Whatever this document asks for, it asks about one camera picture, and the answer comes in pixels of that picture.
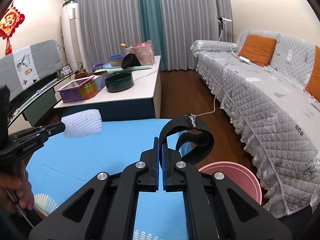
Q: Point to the dark green round bowl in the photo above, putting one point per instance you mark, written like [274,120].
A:
[118,82]

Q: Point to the white floor lamp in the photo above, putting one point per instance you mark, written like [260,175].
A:
[224,35]

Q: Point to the person left hand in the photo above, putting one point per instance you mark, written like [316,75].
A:
[19,185]

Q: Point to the blue patterned tablecloth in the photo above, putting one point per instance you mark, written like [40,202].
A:
[65,164]

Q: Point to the black hat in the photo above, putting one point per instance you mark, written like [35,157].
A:
[130,60]

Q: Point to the white foam fruit net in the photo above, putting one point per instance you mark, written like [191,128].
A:
[82,124]

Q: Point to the stacked coloured bowls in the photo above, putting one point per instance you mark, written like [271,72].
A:
[116,60]

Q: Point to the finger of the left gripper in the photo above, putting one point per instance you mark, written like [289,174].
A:
[32,133]
[17,151]

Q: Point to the grey curtains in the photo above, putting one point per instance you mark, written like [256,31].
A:
[171,25]

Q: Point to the red chinese knot decoration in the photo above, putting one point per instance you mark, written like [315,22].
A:
[11,20]

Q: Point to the colourful storage box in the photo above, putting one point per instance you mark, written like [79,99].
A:
[83,89]

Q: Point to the tv cabinet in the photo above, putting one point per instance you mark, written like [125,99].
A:
[38,105]

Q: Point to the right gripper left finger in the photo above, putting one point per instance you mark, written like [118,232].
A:
[105,207]

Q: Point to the white floor air conditioner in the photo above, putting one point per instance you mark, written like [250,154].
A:
[73,37]

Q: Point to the orange cushion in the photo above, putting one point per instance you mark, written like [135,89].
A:
[313,86]
[258,49]

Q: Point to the grey covered television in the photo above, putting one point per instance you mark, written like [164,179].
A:
[24,67]

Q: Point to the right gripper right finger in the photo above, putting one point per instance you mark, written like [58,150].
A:
[215,207]

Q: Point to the pink trash bin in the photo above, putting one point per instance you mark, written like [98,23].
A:
[239,174]

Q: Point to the pink quilted basket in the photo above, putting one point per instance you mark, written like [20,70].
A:
[144,53]

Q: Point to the grey quilted sofa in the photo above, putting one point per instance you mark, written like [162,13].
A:
[277,119]

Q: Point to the white top coffee table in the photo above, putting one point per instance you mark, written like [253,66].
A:
[141,101]

